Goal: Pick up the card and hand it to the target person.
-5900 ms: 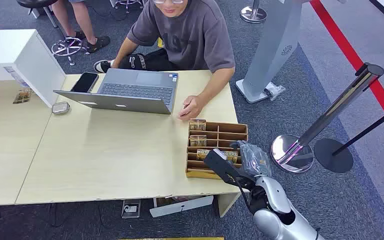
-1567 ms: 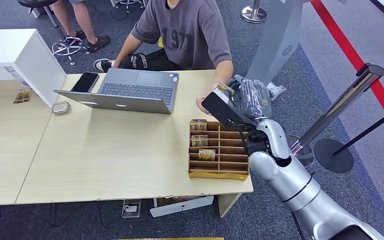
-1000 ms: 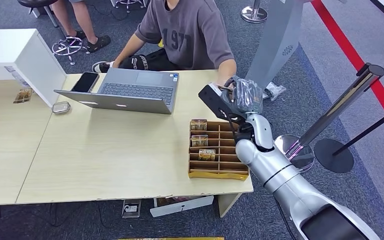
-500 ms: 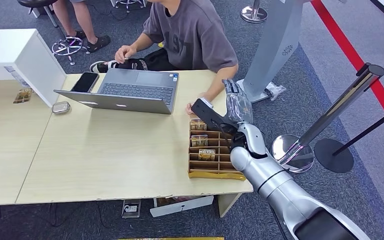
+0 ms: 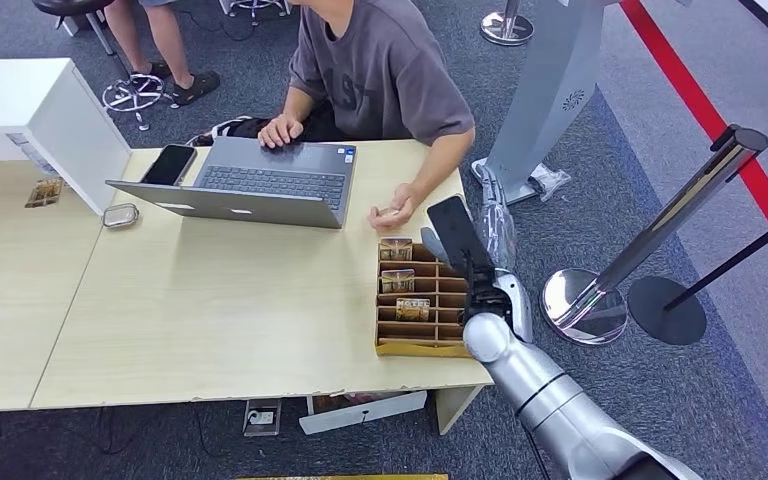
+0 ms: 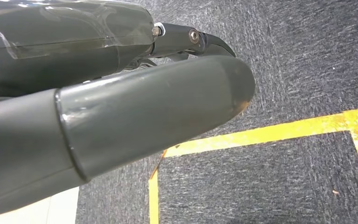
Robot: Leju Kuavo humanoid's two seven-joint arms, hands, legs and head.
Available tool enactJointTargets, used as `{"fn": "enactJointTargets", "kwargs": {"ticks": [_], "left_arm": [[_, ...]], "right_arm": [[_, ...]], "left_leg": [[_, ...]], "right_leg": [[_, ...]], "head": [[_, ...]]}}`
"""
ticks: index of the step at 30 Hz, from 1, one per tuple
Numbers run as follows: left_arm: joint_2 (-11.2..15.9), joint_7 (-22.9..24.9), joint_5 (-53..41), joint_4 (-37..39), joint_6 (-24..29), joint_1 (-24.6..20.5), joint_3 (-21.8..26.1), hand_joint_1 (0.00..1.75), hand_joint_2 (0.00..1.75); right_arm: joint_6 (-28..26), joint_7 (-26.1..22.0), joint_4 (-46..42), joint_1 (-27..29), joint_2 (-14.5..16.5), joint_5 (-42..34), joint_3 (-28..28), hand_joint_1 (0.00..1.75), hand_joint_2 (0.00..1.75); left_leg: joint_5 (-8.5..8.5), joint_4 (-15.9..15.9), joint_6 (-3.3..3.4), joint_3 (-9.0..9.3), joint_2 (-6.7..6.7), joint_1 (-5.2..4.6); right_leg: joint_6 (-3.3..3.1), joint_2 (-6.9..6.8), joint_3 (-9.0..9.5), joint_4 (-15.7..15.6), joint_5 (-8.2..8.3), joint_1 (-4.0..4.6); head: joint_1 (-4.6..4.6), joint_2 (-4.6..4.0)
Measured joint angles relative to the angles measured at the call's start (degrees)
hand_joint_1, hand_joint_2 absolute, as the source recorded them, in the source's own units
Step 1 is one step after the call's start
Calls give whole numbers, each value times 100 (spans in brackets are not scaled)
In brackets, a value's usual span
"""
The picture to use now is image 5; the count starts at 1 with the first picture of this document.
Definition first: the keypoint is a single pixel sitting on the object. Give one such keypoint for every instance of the person's left hand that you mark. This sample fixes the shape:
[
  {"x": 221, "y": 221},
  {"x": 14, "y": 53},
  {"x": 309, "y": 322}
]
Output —
[{"x": 400, "y": 205}]

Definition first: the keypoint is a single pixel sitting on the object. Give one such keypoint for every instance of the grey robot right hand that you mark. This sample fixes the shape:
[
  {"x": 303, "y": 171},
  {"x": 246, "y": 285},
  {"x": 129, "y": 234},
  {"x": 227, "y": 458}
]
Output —
[{"x": 498, "y": 225}]

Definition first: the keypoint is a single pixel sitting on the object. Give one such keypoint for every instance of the person's right hand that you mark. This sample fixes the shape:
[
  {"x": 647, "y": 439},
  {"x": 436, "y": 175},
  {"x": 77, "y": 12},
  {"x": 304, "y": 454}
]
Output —
[{"x": 280, "y": 130}]

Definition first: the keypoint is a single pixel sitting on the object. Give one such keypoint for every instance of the hotel print card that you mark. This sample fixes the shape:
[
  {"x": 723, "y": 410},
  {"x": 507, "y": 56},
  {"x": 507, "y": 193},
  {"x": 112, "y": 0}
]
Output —
[
  {"x": 389, "y": 212},
  {"x": 412, "y": 310}
]

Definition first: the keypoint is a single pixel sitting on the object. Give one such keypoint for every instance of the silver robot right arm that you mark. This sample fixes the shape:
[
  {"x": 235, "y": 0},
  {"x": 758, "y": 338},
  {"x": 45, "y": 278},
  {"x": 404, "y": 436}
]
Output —
[{"x": 556, "y": 404}]

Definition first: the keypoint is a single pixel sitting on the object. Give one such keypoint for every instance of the brown picture card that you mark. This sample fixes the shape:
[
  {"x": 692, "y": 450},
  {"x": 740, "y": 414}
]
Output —
[
  {"x": 44, "y": 193},
  {"x": 396, "y": 250},
  {"x": 398, "y": 281}
]

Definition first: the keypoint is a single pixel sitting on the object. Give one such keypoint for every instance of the seated person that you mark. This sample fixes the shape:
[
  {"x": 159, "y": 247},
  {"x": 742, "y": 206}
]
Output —
[{"x": 384, "y": 73}]

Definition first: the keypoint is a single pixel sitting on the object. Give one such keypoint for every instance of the wooden card organizer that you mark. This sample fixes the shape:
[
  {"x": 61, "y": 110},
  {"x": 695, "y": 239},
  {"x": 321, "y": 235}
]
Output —
[{"x": 424, "y": 331}]

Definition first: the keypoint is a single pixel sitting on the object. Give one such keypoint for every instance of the standing person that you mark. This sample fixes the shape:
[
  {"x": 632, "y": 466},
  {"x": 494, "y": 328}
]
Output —
[{"x": 159, "y": 33}]

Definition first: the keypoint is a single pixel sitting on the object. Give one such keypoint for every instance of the grey laptop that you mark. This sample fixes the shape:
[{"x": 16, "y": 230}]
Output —
[{"x": 271, "y": 179}]

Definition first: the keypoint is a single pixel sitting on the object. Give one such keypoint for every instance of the clear plastic bag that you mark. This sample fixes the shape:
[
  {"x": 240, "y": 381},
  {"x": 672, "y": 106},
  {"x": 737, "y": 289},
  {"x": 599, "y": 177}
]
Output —
[{"x": 551, "y": 180}]

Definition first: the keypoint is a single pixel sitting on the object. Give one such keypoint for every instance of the black smartphone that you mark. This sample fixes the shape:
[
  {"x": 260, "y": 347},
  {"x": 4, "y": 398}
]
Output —
[{"x": 169, "y": 165}]

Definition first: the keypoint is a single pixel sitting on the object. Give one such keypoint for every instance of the chrome chair base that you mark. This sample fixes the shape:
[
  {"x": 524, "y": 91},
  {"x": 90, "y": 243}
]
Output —
[
  {"x": 255, "y": 5},
  {"x": 133, "y": 93}
]

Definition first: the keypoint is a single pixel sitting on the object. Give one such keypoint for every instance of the grey kiosk stand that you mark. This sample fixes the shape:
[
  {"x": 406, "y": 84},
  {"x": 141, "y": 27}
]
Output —
[{"x": 550, "y": 99}]

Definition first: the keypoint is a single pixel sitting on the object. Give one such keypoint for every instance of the beige desk leg panel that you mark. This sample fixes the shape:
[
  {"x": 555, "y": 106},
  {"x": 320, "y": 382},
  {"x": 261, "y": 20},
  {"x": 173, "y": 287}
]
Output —
[{"x": 453, "y": 404}]

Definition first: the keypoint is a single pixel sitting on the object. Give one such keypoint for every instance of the chrome stanchion base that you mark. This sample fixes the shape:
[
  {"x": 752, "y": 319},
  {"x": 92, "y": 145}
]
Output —
[{"x": 506, "y": 28}]

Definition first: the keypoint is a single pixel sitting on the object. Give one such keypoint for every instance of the white flat box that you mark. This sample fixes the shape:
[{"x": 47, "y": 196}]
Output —
[{"x": 364, "y": 412}]

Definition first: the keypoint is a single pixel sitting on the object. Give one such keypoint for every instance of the white cabinet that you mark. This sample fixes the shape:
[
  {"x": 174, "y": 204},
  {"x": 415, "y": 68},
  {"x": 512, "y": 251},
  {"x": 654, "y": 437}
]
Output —
[{"x": 59, "y": 119}]

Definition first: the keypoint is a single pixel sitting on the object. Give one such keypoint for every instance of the red barrier belt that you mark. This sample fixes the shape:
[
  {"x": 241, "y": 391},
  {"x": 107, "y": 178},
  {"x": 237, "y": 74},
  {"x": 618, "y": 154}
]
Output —
[{"x": 682, "y": 86}]

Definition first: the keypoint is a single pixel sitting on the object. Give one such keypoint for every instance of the black round stool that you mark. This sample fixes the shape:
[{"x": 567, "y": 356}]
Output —
[{"x": 72, "y": 5}]

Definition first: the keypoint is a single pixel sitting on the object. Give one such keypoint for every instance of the grey floor power socket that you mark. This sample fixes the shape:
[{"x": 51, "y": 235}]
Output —
[{"x": 262, "y": 417}]

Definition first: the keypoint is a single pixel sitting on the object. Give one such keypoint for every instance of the chrome stanchion post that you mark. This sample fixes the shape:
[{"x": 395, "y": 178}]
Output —
[{"x": 662, "y": 225}]

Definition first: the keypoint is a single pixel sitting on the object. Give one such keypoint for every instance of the black stanchion post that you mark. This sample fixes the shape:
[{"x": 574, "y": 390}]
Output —
[{"x": 665, "y": 311}]

